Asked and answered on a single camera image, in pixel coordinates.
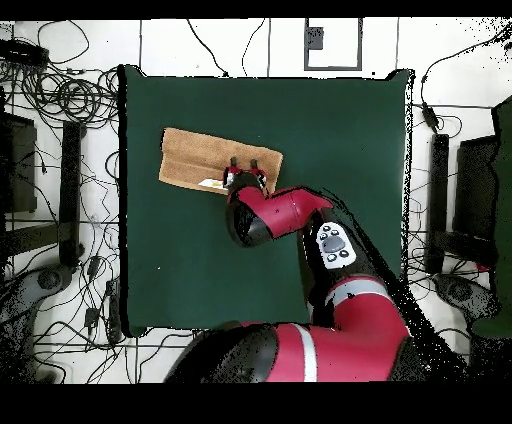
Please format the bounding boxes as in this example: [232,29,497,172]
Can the dark green table cloth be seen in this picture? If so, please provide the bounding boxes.
[118,64,415,338]

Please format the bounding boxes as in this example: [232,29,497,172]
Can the coiled black cables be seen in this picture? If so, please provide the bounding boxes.
[19,65,121,125]

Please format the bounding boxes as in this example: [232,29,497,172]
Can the black power strip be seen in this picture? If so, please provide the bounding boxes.
[105,279,123,343]
[0,38,50,68]

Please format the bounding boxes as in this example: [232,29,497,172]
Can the grey floor frame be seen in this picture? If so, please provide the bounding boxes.
[303,17,364,72]

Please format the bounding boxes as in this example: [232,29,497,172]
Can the black cable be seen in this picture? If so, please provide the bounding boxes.
[184,18,230,78]

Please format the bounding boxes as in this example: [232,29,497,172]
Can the dark grey stand base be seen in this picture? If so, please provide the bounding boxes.
[433,272,501,321]
[0,264,75,333]

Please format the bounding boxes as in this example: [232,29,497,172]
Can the black stand leg frame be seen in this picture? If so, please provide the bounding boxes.
[0,120,85,268]
[424,133,499,275]

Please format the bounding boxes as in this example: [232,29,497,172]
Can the tan terry towel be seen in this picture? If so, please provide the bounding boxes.
[158,127,284,196]

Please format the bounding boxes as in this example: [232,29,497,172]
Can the black box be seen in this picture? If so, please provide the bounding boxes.
[453,135,499,241]
[0,111,38,214]

